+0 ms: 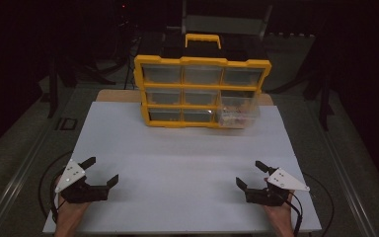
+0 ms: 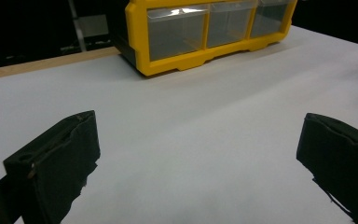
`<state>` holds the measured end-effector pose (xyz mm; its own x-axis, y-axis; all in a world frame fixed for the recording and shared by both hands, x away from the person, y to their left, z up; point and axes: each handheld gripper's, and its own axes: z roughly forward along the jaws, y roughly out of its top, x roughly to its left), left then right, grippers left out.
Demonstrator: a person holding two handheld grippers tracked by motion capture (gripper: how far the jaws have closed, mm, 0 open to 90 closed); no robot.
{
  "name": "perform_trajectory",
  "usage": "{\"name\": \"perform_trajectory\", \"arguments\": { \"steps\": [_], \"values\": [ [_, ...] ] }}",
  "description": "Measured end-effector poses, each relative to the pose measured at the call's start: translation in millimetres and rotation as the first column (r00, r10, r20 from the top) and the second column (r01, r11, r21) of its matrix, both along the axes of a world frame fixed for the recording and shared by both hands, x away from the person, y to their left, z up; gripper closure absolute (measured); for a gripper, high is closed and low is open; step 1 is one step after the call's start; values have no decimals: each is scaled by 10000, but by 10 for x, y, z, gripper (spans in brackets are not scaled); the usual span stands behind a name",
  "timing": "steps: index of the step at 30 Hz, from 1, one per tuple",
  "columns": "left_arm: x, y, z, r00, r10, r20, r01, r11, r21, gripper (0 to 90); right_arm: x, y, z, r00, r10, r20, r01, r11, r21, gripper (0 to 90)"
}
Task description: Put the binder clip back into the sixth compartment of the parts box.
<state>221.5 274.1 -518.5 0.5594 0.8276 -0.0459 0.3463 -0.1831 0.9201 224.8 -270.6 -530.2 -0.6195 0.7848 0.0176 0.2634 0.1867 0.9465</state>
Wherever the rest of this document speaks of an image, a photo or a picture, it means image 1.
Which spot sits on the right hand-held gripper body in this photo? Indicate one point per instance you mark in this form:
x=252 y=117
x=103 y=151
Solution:
x=271 y=195

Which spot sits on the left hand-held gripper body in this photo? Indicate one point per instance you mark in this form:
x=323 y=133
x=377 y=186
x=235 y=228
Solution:
x=80 y=192

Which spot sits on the clear plastic drawer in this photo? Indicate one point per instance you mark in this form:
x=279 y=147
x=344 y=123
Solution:
x=253 y=115

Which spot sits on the person's right hand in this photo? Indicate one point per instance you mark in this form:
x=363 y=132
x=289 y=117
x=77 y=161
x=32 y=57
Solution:
x=281 y=215

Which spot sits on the person's left hand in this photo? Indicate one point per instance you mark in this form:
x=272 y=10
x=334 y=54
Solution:
x=69 y=214

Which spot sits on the white board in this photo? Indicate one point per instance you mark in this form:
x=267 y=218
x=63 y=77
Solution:
x=164 y=184

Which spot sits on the black stand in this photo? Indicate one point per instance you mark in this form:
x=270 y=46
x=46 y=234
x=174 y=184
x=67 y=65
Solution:
x=54 y=85
x=324 y=98

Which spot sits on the set of small transparent bins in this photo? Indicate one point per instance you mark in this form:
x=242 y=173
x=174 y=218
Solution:
x=181 y=95

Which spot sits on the yellow black organizer cabinet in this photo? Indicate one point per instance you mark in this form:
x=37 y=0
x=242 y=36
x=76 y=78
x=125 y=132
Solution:
x=164 y=61

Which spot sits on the grey metal chair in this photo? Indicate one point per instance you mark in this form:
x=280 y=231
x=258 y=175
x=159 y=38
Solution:
x=223 y=23

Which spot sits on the metal floor rail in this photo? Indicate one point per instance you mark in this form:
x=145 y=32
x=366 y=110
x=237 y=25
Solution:
x=348 y=184
x=10 y=194

